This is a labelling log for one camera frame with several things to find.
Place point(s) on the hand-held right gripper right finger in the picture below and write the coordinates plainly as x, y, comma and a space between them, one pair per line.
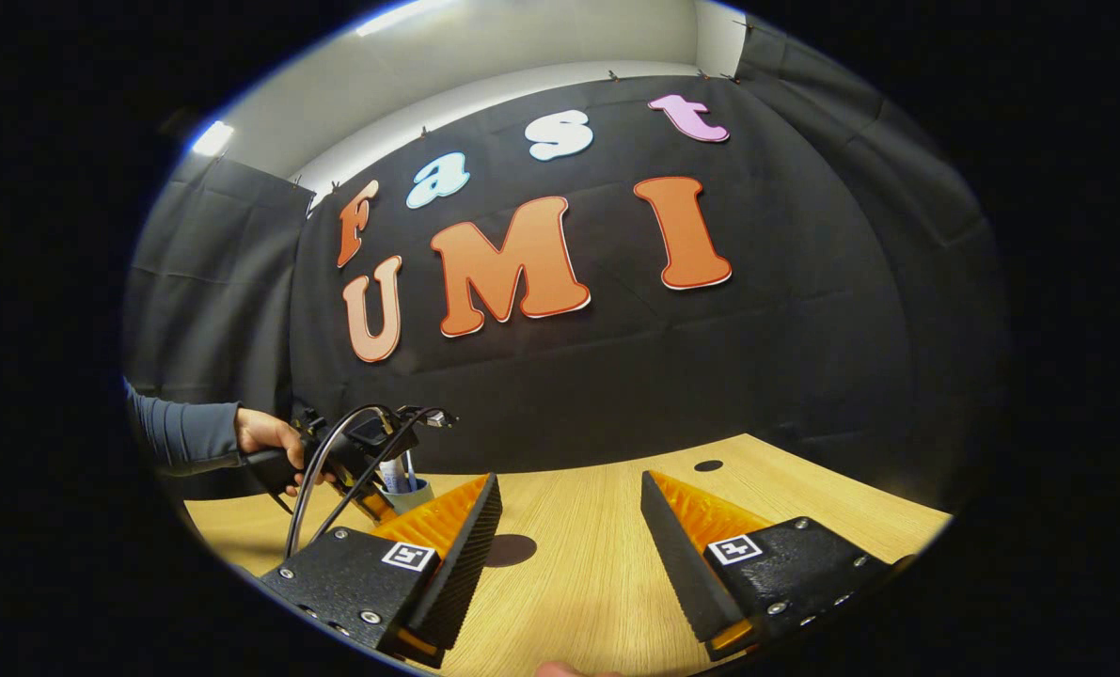
682, 574

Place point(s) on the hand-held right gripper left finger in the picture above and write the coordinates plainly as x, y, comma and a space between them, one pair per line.
465, 564

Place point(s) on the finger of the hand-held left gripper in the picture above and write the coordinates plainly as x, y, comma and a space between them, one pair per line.
376, 508

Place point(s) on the white toothpaste tube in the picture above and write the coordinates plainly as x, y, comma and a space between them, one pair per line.
392, 475

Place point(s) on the dark brown round coaster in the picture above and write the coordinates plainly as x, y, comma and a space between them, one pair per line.
512, 550

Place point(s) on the wooden desktop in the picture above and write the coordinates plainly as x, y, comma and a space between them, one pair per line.
578, 583

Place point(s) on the black backdrop cloth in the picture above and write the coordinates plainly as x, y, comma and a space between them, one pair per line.
710, 376

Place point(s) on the ceiling light panel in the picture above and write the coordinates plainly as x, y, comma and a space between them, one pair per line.
213, 138
400, 16

